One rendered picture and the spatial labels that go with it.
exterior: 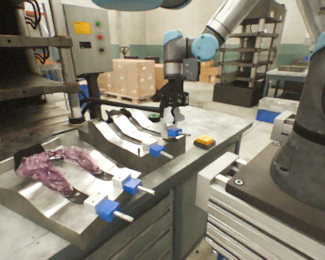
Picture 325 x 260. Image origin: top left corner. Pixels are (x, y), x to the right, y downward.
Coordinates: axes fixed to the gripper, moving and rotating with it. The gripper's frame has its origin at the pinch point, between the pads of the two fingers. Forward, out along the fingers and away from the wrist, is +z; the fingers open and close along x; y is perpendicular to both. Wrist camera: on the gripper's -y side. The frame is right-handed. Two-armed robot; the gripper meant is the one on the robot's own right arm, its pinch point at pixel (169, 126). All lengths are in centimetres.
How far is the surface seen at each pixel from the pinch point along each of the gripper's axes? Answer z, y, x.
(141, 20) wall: -306, -664, 556
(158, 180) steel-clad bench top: 17.1, 6.1, -12.7
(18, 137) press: 10, -78, -37
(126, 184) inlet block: 12.5, 8.2, -28.0
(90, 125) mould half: 1.0, -31.9, -17.8
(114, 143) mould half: 6.3, -14.3, -17.1
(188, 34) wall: -220, -444, 602
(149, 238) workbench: 47.8, -2.8, -10.1
